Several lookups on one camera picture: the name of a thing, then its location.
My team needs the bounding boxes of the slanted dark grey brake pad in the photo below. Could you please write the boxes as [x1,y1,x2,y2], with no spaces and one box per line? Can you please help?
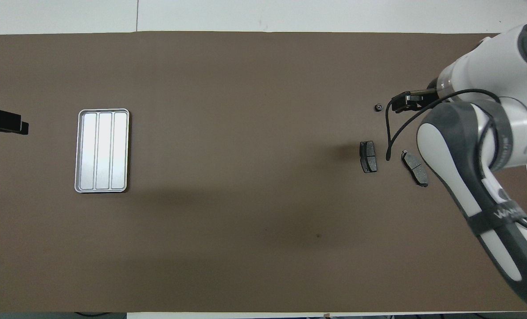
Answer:
[401,150,429,187]

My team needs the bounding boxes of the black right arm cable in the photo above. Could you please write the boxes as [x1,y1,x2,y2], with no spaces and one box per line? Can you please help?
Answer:
[386,89,501,161]

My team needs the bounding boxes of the grey metal tray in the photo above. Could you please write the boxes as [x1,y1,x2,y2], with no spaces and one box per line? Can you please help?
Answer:
[74,109,130,194]

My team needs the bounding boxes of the brown table mat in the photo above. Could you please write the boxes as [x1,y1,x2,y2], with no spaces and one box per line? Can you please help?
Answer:
[0,31,527,313]

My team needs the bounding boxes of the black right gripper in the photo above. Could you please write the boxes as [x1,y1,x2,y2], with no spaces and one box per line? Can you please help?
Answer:
[391,91,439,112]

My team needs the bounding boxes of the rectangular dark grey brake pad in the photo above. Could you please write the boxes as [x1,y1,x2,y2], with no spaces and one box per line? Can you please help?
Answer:
[359,140,378,174]

